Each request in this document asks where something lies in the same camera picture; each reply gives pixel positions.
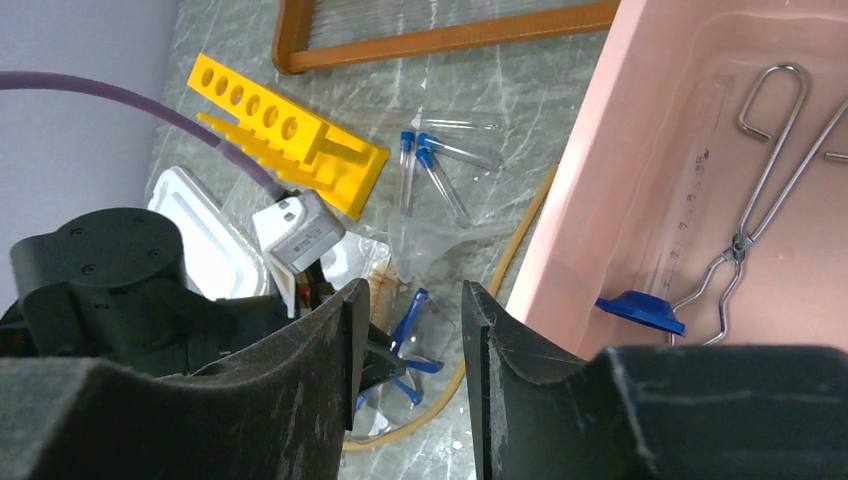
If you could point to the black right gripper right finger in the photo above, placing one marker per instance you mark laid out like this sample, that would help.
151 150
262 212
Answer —
648 412

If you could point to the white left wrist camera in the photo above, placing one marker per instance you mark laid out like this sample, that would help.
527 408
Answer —
293 234

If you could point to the yellow test tube rack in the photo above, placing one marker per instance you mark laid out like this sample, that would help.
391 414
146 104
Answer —
300 146

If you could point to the blue safety glasses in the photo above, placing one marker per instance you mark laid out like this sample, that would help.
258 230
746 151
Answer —
424 339

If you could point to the clear plastic funnel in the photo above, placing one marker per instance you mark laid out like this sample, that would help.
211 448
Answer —
415 244

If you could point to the graduated cylinder blue base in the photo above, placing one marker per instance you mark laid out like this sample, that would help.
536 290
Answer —
642 308

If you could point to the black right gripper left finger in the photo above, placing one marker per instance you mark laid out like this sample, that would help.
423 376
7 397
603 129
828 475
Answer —
277 409

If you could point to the wooden shelf rack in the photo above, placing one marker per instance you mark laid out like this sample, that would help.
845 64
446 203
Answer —
291 55

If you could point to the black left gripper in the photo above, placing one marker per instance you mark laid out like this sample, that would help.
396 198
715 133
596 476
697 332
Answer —
103 302

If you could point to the white plastic lid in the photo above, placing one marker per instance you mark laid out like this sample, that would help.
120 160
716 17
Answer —
220 262

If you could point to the test tube brush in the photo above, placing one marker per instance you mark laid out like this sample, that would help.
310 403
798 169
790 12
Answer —
383 283

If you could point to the pink plastic bin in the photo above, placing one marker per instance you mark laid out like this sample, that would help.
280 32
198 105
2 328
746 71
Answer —
707 166

